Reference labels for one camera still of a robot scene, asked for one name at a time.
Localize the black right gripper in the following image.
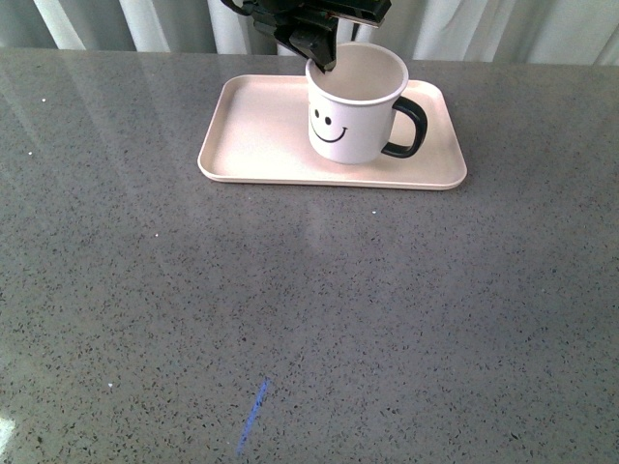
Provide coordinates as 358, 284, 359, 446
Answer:
223, 0, 392, 73

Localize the blue tape strip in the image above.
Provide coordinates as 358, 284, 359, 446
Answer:
235, 378, 271, 456

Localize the cream rectangular plastic tray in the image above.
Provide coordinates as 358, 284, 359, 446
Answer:
197, 74, 467, 190

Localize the grey pleated curtain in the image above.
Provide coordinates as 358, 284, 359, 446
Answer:
1, 0, 618, 66

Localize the white smiley face mug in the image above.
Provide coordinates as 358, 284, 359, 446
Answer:
306, 43, 428, 164

